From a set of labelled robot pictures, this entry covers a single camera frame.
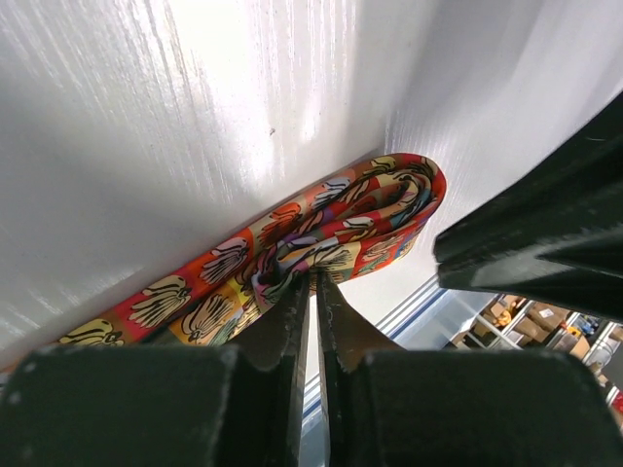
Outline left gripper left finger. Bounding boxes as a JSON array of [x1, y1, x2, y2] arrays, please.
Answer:
[[1, 277, 310, 466]]

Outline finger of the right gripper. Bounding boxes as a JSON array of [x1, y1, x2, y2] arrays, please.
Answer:
[[433, 96, 622, 321]]

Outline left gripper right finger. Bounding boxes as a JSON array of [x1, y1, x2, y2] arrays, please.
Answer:
[[316, 273, 622, 466]]

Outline colourful patterned tie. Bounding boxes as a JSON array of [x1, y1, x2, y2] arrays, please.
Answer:
[[61, 153, 447, 346]]

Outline background storage shelves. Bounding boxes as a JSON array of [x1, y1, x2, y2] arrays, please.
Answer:
[[450, 294, 622, 425]]

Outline aluminium mounting rail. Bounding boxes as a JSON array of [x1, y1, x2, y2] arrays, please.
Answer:
[[299, 278, 495, 467]]

